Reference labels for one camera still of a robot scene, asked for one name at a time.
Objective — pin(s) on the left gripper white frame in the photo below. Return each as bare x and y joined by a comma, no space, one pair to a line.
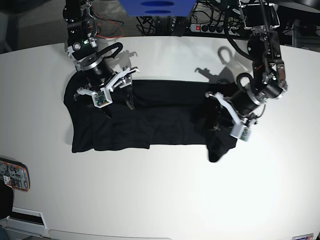
237,118

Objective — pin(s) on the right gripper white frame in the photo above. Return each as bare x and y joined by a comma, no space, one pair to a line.
122,80

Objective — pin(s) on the black T-shirt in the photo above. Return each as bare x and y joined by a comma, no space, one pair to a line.
165,113

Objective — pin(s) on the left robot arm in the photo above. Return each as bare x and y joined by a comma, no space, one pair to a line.
268,77

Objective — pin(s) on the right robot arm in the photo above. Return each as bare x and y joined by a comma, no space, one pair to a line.
82,48

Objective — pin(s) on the blue plastic bin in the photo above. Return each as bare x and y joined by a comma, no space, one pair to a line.
137,8

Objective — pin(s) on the orange clear parts box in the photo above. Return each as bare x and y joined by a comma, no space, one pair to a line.
15,174

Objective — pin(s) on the white device at table edge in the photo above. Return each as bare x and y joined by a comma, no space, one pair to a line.
25,221

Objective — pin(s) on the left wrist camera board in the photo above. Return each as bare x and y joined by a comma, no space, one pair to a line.
241,132

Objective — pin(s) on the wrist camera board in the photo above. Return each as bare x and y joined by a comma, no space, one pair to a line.
101,99
241,132

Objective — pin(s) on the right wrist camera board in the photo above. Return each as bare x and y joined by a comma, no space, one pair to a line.
101,99

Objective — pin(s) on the white power strip red switch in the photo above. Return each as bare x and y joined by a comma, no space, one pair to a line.
214,29

